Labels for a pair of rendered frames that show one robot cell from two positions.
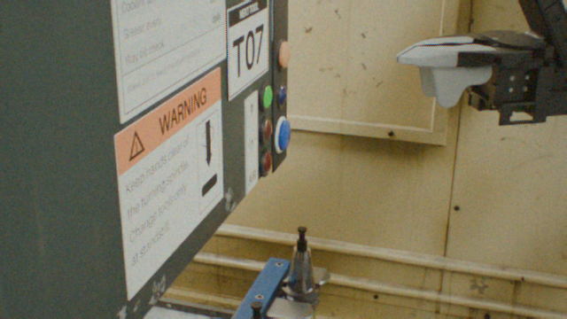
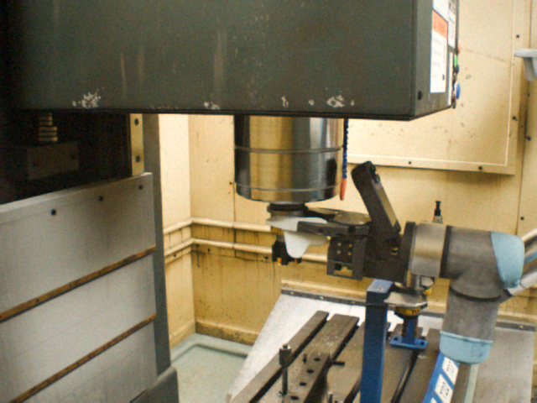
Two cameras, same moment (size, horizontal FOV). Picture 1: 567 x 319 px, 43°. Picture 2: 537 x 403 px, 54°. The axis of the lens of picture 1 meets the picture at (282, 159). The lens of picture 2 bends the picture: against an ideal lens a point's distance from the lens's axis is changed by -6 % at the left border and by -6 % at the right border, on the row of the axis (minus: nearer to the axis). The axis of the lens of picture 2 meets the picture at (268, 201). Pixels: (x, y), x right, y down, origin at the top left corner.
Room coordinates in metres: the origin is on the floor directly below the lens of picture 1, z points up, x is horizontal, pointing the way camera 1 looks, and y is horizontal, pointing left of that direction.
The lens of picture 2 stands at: (-0.37, 0.20, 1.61)
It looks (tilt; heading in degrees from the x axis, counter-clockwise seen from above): 12 degrees down; 8
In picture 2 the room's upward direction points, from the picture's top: straight up
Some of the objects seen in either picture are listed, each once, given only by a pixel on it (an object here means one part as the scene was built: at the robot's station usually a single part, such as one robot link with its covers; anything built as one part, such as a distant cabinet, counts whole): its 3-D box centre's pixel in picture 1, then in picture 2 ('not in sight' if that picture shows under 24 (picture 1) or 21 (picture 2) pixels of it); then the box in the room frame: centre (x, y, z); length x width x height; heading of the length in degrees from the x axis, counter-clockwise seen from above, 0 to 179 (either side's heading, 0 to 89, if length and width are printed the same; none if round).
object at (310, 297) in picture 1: (300, 291); not in sight; (0.99, -0.03, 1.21); 0.06 x 0.06 x 0.03
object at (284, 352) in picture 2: not in sight; (284, 368); (0.77, 0.32, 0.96); 0.03 x 0.03 x 0.13
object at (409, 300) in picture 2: not in sight; (405, 300); (0.62, 0.08, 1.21); 0.07 x 0.05 x 0.01; 73
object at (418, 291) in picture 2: not in sight; (409, 290); (0.67, 0.06, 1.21); 0.06 x 0.06 x 0.03
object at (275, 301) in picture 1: (291, 310); not in sight; (0.93, -0.02, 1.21); 0.07 x 0.05 x 0.01; 73
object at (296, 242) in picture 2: not in sight; (294, 238); (0.40, 0.27, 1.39); 0.09 x 0.03 x 0.06; 91
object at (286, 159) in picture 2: not in sight; (287, 152); (0.44, 0.28, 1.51); 0.16 x 0.16 x 0.12
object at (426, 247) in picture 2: not in sight; (426, 248); (0.40, 0.08, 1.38); 0.08 x 0.05 x 0.08; 168
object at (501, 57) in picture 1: (494, 55); not in sight; (0.68, -0.21, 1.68); 0.09 x 0.05 x 0.02; 103
